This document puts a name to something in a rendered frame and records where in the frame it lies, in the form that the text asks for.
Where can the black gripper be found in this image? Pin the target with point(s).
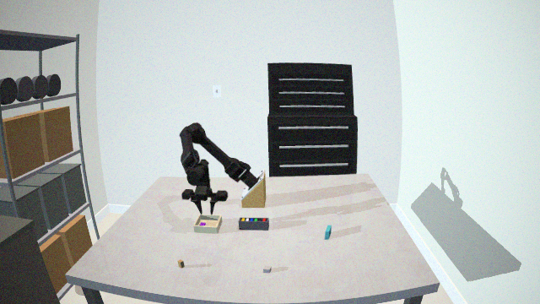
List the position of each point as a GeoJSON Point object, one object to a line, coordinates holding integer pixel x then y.
{"type": "Point", "coordinates": [219, 196]}

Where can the small teal block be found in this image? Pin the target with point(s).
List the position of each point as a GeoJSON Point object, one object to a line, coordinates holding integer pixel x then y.
{"type": "Point", "coordinates": [328, 232]}

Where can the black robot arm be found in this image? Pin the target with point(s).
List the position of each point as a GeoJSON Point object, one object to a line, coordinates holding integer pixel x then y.
{"type": "Point", "coordinates": [197, 172]}

